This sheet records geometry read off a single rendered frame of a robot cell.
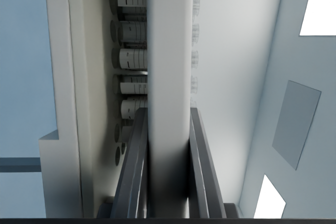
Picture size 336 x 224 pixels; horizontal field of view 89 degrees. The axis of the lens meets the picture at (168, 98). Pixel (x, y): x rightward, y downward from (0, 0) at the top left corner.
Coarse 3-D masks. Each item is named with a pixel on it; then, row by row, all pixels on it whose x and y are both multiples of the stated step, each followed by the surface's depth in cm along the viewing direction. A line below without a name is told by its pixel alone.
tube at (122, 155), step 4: (120, 148) 12; (124, 148) 12; (116, 152) 12; (120, 152) 12; (124, 152) 12; (116, 156) 12; (120, 156) 12; (116, 160) 12; (120, 160) 12; (116, 164) 12; (120, 164) 12
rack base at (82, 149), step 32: (64, 0) 7; (96, 0) 9; (64, 32) 7; (96, 32) 9; (64, 64) 7; (96, 64) 9; (64, 96) 8; (96, 96) 9; (64, 128) 8; (96, 128) 9; (64, 160) 8; (96, 160) 9; (64, 192) 8; (96, 192) 9
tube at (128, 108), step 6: (114, 102) 12; (120, 102) 12; (126, 102) 12; (132, 102) 12; (138, 102) 12; (144, 102) 12; (192, 102) 12; (114, 108) 11; (120, 108) 11; (126, 108) 11; (132, 108) 11; (114, 114) 12; (120, 114) 12; (126, 114) 12; (132, 114) 12
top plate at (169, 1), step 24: (168, 0) 7; (168, 24) 7; (168, 48) 7; (168, 72) 7; (168, 96) 8; (168, 120) 8; (168, 144) 8; (168, 168) 8; (168, 192) 8; (168, 216) 8
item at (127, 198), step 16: (144, 112) 10; (144, 128) 9; (128, 144) 8; (144, 144) 8; (128, 160) 7; (144, 160) 7; (128, 176) 6; (144, 176) 7; (128, 192) 6; (144, 192) 7; (112, 208) 6; (128, 208) 6; (144, 208) 7
